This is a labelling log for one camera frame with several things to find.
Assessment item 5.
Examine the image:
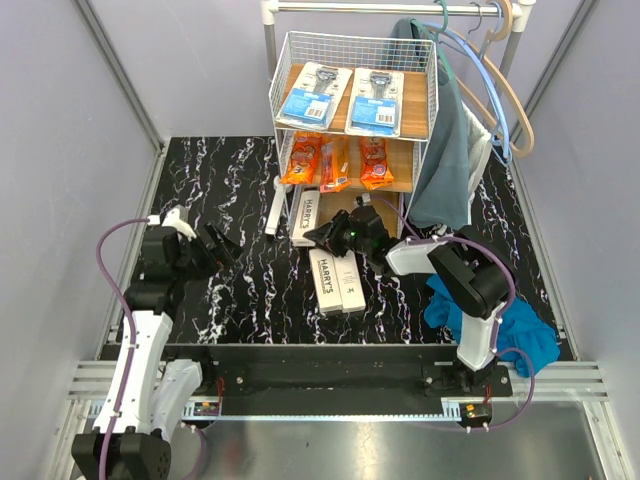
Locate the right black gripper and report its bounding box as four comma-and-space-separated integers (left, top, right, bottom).
305, 210, 371, 258

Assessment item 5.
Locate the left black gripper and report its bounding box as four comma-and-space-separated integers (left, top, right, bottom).
173, 222, 244, 284

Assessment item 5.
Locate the white Harry's box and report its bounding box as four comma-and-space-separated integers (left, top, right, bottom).
309, 248, 342, 314
291, 189, 321, 247

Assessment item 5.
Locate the white H logo box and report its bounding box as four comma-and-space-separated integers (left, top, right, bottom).
334, 251, 366, 313

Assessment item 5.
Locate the orange razor bag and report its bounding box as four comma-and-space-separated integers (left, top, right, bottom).
359, 137, 395, 190
281, 132, 322, 185
320, 135, 351, 194

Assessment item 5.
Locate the orange razor bag front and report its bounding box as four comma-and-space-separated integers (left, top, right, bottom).
320, 135, 351, 194

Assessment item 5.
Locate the blue razor blister pack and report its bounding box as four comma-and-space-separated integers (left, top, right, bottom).
344, 68, 404, 138

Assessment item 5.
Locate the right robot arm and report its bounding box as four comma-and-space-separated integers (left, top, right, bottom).
303, 206, 515, 397

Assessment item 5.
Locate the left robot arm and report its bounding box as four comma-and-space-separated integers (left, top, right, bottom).
71, 219, 242, 479

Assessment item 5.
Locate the grey-green hanging shirt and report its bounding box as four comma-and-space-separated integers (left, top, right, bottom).
389, 17, 474, 229

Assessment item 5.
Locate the white towel on rack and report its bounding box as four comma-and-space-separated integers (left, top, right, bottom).
462, 103, 492, 195

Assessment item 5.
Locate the blue crumpled cloth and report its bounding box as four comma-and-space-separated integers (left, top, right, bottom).
424, 275, 561, 374

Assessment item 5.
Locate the green hanger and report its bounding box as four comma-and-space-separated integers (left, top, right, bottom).
409, 0, 459, 91

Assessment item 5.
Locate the light blue hanger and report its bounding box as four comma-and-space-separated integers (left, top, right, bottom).
421, 1, 513, 166

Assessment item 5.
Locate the metal clothes rack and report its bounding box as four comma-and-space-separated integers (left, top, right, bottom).
269, 18, 534, 229

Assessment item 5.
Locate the beige wooden hanger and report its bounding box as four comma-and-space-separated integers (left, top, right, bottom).
447, 1, 535, 159

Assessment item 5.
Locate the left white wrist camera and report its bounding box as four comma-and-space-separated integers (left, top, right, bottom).
146, 205, 197, 240

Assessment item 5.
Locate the white wire shelf cart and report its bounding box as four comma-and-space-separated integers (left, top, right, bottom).
269, 31, 438, 239

